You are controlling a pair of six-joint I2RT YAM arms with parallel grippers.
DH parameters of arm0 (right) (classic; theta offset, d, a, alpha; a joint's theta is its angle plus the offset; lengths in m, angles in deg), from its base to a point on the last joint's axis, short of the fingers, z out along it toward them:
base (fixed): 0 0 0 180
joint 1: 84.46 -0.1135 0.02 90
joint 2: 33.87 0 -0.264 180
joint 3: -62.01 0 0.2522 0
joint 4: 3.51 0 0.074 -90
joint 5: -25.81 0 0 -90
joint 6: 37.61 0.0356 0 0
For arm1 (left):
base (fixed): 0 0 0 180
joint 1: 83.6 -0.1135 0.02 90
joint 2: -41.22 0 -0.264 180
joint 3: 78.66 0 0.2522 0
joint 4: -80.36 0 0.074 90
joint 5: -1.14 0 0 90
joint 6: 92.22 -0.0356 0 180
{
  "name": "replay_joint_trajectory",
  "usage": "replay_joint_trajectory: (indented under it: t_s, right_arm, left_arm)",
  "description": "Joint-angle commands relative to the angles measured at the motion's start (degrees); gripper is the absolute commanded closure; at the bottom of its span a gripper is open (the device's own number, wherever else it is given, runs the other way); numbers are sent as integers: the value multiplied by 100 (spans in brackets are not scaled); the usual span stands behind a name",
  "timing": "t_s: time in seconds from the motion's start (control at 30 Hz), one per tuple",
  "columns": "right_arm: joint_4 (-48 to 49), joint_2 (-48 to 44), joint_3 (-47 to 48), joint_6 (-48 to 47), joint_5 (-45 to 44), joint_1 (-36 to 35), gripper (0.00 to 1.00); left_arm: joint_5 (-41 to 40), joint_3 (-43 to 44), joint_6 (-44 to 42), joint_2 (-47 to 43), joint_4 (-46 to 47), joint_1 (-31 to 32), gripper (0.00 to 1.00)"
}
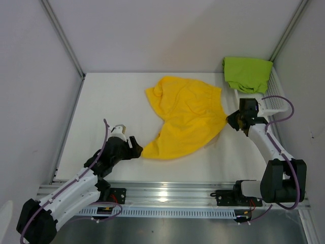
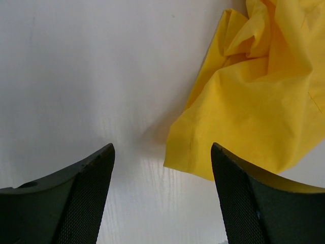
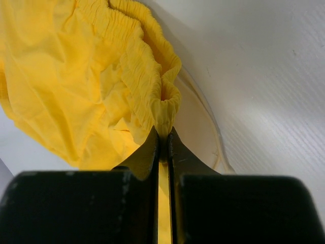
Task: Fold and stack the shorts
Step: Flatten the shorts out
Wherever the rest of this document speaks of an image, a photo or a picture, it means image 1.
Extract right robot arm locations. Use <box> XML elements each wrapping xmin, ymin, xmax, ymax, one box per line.
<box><xmin>226</xmin><ymin>98</ymin><xmax>307</xmax><ymax>210</ymax></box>

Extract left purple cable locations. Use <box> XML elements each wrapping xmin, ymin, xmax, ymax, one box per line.
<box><xmin>19</xmin><ymin>118</ymin><xmax>122</xmax><ymax>244</ymax></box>

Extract left aluminium corner post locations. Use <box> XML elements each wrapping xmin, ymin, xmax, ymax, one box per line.
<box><xmin>39</xmin><ymin>0</ymin><xmax>85</xmax><ymax>79</ymax></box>

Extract right aluminium corner post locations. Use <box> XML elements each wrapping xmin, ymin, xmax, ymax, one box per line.
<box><xmin>269</xmin><ymin>0</ymin><xmax>311</xmax><ymax>63</ymax></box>

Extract white perforated plastic basket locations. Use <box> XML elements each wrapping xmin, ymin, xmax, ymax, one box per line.
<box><xmin>234</xmin><ymin>67</ymin><xmax>290</xmax><ymax>117</ymax></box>

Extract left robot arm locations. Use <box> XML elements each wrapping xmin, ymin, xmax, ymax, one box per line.
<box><xmin>16</xmin><ymin>136</ymin><xmax>143</xmax><ymax>243</ymax></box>

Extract aluminium corner post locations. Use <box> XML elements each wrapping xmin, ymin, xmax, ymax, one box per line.
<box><xmin>39</xmin><ymin>0</ymin><xmax>85</xmax><ymax>79</ymax></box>
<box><xmin>269</xmin><ymin>0</ymin><xmax>311</xmax><ymax>63</ymax></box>

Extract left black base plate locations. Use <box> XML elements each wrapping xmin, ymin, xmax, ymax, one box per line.
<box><xmin>102</xmin><ymin>188</ymin><xmax>126</xmax><ymax>204</ymax></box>

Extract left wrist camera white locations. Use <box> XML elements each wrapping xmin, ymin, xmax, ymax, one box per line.
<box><xmin>110</xmin><ymin>125</ymin><xmax>127</xmax><ymax>142</ymax></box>

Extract yellow shorts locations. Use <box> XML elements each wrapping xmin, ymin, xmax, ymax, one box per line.
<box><xmin>142</xmin><ymin>76</ymin><xmax>226</xmax><ymax>160</ymax></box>

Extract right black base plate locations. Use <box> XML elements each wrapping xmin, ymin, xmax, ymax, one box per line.
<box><xmin>210</xmin><ymin>190</ymin><xmax>263</xmax><ymax>207</ymax></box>

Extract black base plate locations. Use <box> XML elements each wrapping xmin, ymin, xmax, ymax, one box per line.
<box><xmin>210</xmin><ymin>190</ymin><xmax>263</xmax><ymax>207</ymax></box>
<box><xmin>102</xmin><ymin>188</ymin><xmax>126</xmax><ymax>204</ymax></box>

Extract white slotted cable duct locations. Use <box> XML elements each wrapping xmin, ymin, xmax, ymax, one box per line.
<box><xmin>76</xmin><ymin>206</ymin><xmax>236</xmax><ymax>219</ymax></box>

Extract green folded shorts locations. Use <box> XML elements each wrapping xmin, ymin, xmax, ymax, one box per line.
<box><xmin>222</xmin><ymin>57</ymin><xmax>273</xmax><ymax>94</ymax></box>

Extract aluminium mounting rail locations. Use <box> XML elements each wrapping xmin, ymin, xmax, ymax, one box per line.
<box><xmin>34</xmin><ymin>180</ymin><xmax>312</xmax><ymax>209</ymax></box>

